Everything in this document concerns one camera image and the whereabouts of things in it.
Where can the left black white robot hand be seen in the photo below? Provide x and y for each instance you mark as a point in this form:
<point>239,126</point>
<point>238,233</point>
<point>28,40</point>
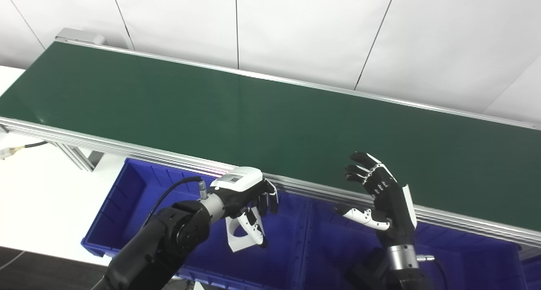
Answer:
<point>241,184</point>

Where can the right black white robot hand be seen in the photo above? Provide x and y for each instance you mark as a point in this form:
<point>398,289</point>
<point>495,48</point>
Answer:
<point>393,209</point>

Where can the white block with round hole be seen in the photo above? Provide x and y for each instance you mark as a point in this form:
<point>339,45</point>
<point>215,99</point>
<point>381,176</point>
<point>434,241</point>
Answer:
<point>236,241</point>

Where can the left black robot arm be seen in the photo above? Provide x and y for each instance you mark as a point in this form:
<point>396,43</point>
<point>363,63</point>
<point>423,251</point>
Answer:
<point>160,247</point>

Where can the green conveyor belt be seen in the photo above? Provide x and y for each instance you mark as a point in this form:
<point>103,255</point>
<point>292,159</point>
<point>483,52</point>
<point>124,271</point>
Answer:
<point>253,121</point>
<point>127,148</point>

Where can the blue plastic bin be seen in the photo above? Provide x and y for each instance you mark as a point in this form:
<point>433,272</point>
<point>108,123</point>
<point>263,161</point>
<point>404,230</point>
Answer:
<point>127,214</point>
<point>532,273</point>
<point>473,260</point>

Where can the aluminium conveyor leg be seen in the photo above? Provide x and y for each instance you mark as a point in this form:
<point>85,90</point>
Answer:
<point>76,157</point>

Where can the grey conveyor motor box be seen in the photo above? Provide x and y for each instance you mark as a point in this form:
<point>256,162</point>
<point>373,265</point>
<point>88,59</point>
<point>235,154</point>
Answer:
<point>80,35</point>

